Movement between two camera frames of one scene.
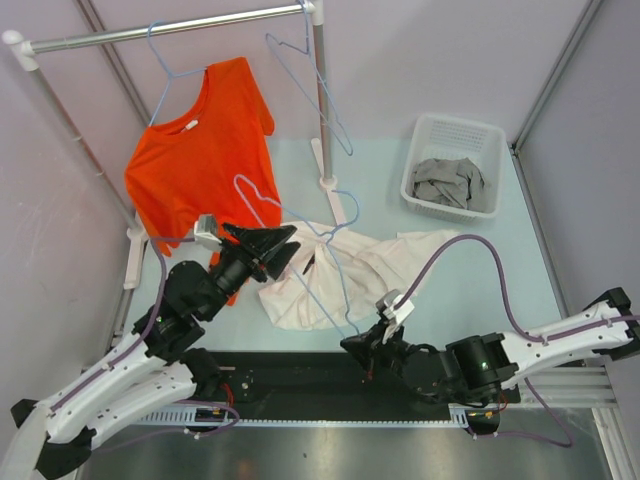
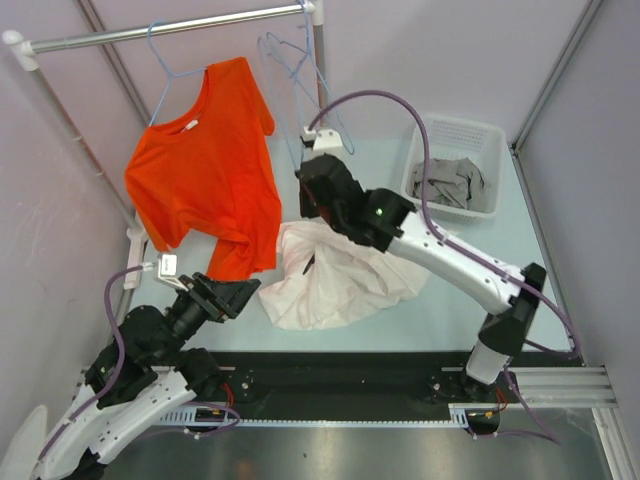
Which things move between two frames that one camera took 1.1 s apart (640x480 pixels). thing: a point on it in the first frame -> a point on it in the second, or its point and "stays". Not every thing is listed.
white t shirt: x=341 y=283 stays
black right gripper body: x=388 y=356 -> x=309 y=210
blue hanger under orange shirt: x=170 y=74 stays
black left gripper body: x=236 y=265 -> x=196 y=306
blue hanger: x=322 y=234 -> x=282 y=65
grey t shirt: x=459 y=183 stays
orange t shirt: x=214 y=172 stays
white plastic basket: x=454 y=167 stays
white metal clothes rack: x=23 y=50 stays
